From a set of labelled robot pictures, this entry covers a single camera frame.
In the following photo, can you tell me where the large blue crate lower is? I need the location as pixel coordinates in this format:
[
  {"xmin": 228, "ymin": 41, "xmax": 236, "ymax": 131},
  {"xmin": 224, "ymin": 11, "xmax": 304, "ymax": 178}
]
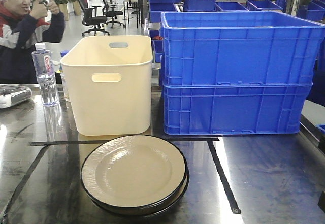
[{"xmin": 162, "ymin": 85, "xmax": 311, "ymax": 135}]

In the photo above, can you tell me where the smiling man thumbs up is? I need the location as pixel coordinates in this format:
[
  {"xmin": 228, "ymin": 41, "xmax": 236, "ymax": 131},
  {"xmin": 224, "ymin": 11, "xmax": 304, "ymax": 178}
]
[{"xmin": 1, "ymin": 0, "xmax": 65, "ymax": 84}]

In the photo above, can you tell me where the grey white device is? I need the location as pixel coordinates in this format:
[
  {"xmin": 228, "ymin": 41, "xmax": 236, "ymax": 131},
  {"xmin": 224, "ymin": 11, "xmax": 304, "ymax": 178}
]
[{"xmin": 1, "ymin": 84, "xmax": 32, "ymax": 109}]

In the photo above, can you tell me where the large blue crate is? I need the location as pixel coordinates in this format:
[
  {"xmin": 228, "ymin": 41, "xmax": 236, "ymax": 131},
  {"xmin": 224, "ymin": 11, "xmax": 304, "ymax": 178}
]
[
  {"xmin": 162, "ymin": 85, "xmax": 311, "ymax": 135},
  {"xmin": 160, "ymin": 11, "xmax": 324, "ymax": 86}
]

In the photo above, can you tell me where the black office chair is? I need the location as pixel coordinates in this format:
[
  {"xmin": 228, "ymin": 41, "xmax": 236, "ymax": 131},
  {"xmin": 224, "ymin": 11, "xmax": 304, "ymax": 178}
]
[{"xmin": 78, "ymin": 0, "xmax": 110, "ymax": 37}]

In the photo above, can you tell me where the large blue crate upper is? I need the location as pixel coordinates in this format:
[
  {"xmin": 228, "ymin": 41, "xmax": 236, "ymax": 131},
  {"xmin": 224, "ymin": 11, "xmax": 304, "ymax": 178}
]
[{"xmin": 160, "ymin": 11, "xmax": 324, "ymax": 86}]

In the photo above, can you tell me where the blue bin on shelf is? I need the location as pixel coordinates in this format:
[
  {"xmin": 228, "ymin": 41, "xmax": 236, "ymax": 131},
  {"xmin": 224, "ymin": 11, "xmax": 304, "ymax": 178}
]
[{"xmin": 184, "ymin": 0, "xmax": 216, "ymax": 12}]

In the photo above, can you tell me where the cream plastic storage bin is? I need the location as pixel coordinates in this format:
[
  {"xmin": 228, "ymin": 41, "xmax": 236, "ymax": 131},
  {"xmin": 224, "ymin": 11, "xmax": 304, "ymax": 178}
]
[{"xmin": 61, "ymin": 35, "xmax": 153, "ymax": 136}]

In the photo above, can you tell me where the clear water bottle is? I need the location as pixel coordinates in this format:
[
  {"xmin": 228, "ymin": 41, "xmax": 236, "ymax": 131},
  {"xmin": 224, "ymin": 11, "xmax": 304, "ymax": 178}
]
[{"xmin": 32, "ymin": 42, "xmax": 59, "ymax": 107}]

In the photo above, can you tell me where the beige plate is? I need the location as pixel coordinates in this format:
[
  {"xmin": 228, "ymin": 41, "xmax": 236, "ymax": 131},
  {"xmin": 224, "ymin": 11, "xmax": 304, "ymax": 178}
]
[
  {"xmin": 81, "ymin": 135, "xmax": 186, "ymax": 208},
  {"xmin": 89, "ymin": 167, "xmax": 190, "ymax": 216}
]

